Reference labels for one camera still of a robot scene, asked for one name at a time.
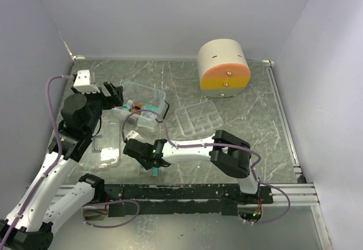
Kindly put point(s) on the clear plastic storage box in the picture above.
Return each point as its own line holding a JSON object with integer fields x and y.
{"x": 141, "y": 94}

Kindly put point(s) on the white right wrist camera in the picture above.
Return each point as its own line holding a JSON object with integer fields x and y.
{"x": 134, "y": 135}

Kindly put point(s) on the teal bandage packet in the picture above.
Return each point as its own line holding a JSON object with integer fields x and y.
{"x": 149, "y": 112}

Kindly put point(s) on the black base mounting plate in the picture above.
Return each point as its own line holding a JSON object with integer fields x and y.
{"x": 224, "y": 199}

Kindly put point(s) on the white gauze pad on lid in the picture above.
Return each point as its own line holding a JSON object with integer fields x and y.
{"x": 109, "y": 154}

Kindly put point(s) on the amber bottle orange label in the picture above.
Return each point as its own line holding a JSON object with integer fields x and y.
{"x": 136, "y": 109}

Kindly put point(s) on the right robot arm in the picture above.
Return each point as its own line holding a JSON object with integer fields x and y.
{"x": 230, "y": 154}

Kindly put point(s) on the round drawer cabinet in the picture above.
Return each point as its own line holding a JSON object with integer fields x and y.
{"x": 222, "y": 68}

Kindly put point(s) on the white green medicine bottle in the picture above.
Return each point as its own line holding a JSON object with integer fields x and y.
{"x": 128, "y": 106}

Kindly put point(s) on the aluminium frame rail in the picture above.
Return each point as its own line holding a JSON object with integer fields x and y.
{"x": 300, "y": 193}

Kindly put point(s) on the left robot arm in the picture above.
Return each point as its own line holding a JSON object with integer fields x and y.
{"x": 35, "y": 220}

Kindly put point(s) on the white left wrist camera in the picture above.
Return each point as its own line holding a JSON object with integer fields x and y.
{"x": 85, "y": 82}

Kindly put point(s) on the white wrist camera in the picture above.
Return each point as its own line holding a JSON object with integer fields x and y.
{"x": 85, "y": 82}
{"x": 134, "y": 135}

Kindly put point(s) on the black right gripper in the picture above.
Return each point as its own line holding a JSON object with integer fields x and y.
{"x": 146, "y": 166}

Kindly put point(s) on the clear plastic box lid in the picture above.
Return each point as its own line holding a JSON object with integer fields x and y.
{"x": 109, "y": 136}

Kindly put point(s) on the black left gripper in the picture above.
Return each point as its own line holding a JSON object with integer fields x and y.
{"x": 115, "y": 97}

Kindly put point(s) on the clear compartment tray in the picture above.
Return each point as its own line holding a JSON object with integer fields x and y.
{"x": 198, "y": 118}

